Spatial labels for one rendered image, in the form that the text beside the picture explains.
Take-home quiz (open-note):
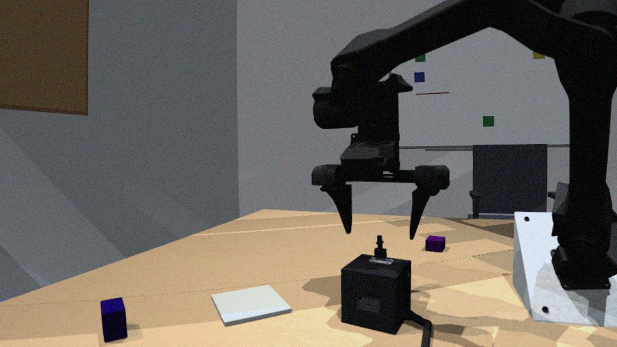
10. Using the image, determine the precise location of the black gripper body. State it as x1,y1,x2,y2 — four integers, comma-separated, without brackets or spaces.
311,125,450,191

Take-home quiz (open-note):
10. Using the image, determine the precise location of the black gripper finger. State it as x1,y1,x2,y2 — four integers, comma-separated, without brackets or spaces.
409,189,440,240
320,184,352,234

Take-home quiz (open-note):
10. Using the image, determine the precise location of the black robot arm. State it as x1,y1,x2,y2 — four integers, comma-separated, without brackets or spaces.
312,0,617,290

